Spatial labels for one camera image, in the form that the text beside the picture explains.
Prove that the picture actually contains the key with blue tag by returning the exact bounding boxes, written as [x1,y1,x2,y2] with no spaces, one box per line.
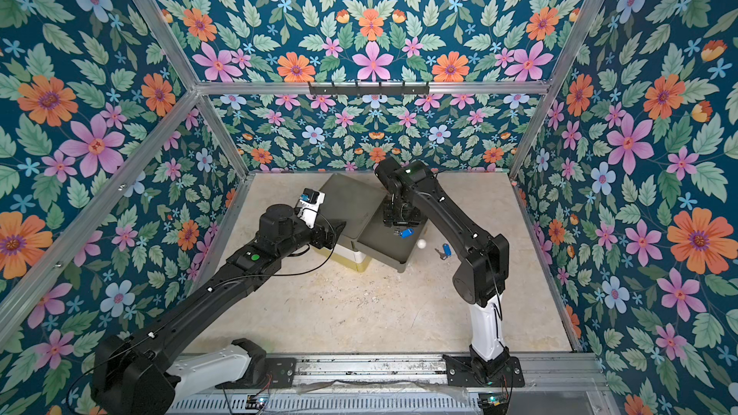
[434,244,453,261]
[395,228,414,239]

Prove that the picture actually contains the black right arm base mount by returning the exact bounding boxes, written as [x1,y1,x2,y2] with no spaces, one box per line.
[442,347,526,388]

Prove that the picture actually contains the aluminium front rail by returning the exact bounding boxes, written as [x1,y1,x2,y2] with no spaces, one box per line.
[163,353,620,414]

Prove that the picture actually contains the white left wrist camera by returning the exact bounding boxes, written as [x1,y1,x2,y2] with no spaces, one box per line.
[295,188,325,229]

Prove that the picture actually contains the white yellow drawer cabinet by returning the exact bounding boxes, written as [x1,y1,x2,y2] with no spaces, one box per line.
[312,245,371,273]

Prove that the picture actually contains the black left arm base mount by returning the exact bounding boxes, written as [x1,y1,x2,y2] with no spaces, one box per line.
[217,338,297,391]

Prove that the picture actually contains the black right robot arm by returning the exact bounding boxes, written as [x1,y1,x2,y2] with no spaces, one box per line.
[374,158,509,362]

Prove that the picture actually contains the black hook rail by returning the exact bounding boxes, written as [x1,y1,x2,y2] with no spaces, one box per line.
[307,82,431,97]

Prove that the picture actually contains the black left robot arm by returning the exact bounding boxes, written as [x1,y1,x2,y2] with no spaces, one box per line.
[90,204,346,414]

